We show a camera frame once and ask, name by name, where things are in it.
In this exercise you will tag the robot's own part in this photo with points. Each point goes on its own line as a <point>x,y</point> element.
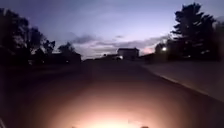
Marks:
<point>144,127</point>

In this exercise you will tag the pale roadside ground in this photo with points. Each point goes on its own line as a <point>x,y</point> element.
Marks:
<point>196,75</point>

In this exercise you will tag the long low building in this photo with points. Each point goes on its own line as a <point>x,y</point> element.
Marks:
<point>68,58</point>

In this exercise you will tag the small low building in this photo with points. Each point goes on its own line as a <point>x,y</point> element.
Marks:
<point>110,57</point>

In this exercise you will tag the tall conifer tree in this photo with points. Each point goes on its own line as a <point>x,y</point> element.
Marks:
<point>193,33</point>

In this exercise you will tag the group of dark trees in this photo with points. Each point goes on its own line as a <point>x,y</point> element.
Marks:
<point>16,36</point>

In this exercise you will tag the dark asphalt road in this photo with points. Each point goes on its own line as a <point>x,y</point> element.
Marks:
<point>110,83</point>

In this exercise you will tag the two-storey building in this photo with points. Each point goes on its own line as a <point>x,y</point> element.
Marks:
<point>128,54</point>

